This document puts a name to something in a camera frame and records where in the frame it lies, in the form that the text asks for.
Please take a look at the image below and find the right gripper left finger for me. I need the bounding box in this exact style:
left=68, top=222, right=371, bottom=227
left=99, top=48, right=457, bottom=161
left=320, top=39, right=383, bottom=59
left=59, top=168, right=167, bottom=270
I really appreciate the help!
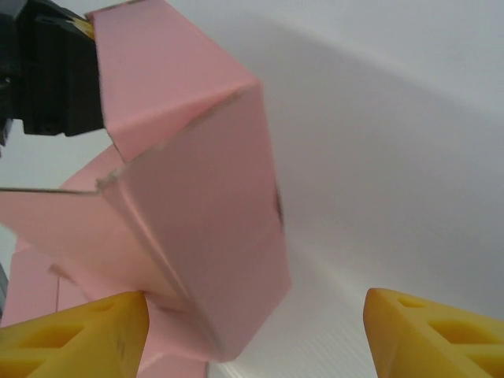
left=0, top=291, right=150, bottom=378

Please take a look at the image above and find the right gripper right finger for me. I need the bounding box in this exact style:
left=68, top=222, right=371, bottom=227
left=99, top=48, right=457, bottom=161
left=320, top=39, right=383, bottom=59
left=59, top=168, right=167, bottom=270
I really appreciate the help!
left=363, top=287, right=504, bottom=378

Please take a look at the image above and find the pink paper box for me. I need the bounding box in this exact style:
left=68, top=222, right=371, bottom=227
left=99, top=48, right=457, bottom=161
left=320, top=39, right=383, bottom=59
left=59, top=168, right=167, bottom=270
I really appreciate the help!
left=0, top=6, right=295, bottom=378

